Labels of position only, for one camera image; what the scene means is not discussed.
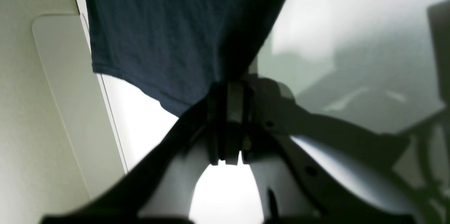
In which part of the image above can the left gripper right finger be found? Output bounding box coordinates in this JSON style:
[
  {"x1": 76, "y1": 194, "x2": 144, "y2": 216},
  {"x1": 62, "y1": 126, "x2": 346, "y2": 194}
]
[{"x1": 225, "y1": 82, "x2": 424, "y2": 224}]

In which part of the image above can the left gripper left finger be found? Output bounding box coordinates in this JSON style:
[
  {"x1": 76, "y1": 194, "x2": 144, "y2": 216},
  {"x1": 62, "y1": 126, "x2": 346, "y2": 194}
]
[{"x1": 41, "y1": 83, "x2": 220, "y2": 224}]

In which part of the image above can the dark navy T-shirt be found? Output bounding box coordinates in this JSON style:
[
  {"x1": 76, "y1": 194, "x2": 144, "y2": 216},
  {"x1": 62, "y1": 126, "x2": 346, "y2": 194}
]
[{"x1": 86, "y1": 0, "x2": 285, "y2": 117}]

